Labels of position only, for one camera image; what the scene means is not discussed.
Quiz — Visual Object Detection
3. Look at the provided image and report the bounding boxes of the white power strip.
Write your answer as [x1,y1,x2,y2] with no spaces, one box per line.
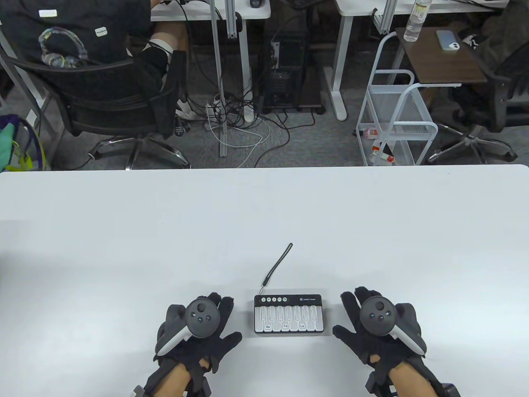
[205,94,227,124]

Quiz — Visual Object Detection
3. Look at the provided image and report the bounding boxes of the black computer tower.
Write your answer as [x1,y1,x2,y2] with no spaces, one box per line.
[260,31,308,113]

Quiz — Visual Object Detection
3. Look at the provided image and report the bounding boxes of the brown wooden side table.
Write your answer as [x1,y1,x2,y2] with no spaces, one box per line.
[396,27,489,85]

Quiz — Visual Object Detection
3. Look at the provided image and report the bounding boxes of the tall aluminium profile post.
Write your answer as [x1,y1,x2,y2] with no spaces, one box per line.
[209,0,229,158]

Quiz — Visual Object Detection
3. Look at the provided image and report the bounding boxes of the person's right hand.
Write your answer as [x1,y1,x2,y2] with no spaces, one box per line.
[332,286,427,366]

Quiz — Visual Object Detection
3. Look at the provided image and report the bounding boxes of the white cable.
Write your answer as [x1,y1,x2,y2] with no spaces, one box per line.
[207,116,271,168]

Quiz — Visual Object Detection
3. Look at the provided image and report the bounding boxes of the person's left hand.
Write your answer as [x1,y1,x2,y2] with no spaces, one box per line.
[154,292,243,375]

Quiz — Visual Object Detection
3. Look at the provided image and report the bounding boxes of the grey white handheld controller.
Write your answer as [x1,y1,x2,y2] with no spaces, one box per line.
[359,296,427,356]
[157,299,226,355]

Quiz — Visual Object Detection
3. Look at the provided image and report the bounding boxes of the black white toy piano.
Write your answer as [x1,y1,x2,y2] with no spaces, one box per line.
[253,294,323,336]

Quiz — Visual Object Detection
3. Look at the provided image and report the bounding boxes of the white metal mesh cart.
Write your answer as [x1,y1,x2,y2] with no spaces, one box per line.
[355,32,438,166]

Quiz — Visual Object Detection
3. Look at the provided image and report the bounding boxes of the white office desk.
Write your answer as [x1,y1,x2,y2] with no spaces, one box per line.
[324,0,509,122]
[151,0,271,122]

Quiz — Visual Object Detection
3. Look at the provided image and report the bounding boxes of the light blue smartphone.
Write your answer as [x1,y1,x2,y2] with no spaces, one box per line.
[436,30,461,51]

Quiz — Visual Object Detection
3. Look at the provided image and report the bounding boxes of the black mesh office chair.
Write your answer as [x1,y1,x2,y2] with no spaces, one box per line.
[428,41,529,164]
[4,50,193,170]

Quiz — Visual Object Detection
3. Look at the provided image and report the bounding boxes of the grey metal rack frame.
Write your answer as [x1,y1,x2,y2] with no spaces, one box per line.
[0,31,64,143]

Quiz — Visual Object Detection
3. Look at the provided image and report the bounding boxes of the black glove sensor box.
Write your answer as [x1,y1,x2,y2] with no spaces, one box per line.
[190,366,211,397]
[366,371,397,397]

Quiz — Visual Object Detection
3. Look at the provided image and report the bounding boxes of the green yellow bag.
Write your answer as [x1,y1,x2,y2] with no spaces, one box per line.
[0,115,47,172]

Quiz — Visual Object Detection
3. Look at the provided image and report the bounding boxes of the bundle of black cables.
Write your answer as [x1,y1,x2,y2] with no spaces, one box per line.
[178,0,319,168]

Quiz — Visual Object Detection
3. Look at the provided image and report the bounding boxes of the clear plastic water bottle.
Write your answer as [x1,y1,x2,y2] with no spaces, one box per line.
[403,0,432,43]

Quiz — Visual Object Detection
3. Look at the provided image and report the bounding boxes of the short aluminium profile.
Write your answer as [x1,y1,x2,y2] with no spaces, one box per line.
[225,0,241,40]
[373,0,398,34]

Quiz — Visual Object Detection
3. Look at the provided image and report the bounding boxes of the person's left forearm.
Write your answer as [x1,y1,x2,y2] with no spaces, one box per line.
[145,364,195,397]

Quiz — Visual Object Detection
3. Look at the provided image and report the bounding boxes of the black lanyard cord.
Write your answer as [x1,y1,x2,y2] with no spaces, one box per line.
[263,243,293,297]

